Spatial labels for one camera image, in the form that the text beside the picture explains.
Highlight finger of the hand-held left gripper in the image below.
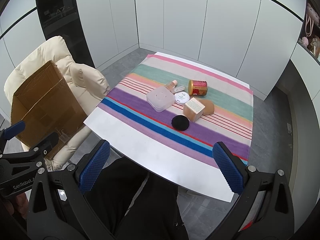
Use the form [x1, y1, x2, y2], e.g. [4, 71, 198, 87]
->
[0, 121, 26, 153]
[0, 132, 59, 172]

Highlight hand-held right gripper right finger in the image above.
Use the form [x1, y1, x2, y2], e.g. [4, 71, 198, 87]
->
[212, 141, 294, 240]

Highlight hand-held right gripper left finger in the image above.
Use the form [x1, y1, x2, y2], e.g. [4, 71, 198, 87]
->
[26, 139, 111, 240]

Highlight brown cardboard box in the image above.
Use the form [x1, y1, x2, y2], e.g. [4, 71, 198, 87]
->
[10, 60, 88, 160]

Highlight beige makeup sponge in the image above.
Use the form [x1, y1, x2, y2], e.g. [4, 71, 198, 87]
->
[200, 99, 216, 115]

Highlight black round powder puff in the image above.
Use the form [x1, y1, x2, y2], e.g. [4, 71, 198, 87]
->
[171, 115, 190, 131]

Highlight beige cube box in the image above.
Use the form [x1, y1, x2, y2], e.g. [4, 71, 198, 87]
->
[183, 97, 206, 123]

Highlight white round compact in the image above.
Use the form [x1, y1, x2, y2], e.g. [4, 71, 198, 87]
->
[174, 92, 191, 106]

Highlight red and gold can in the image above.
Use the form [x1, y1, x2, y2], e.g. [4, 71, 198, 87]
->
[188, 79, 208, 96]

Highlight clear plastic case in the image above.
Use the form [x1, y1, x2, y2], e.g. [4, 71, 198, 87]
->
[146, 87, 176, 113]

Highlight pink cosmetic bottle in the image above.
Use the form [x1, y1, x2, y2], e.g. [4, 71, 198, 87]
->
[164, 80, 178, 92]

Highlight person's left hand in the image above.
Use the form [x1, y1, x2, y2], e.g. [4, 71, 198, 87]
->
[0, 192, 31, 221]

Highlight person's legs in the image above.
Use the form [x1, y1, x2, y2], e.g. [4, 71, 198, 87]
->
[82, 156, 189, 240]

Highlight striped colourful cloth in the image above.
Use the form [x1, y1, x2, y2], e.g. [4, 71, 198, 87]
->
[98, 54, 254, 170]

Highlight cream padded chair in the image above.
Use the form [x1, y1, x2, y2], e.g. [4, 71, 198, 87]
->
[4, 36, 111, 172]

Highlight black glass panel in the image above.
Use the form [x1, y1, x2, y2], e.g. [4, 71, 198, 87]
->
[34, 0, 99, 69]

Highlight tan paw toy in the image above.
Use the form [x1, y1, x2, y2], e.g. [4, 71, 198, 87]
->
[308, 37, 320, 55]

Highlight large pink plush toy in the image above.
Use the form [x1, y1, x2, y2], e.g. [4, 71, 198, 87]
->
[305, 3, 320, 37]

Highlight wall shelf niche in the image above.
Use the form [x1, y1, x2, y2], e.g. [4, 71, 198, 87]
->
[297, 0, 320, 61]

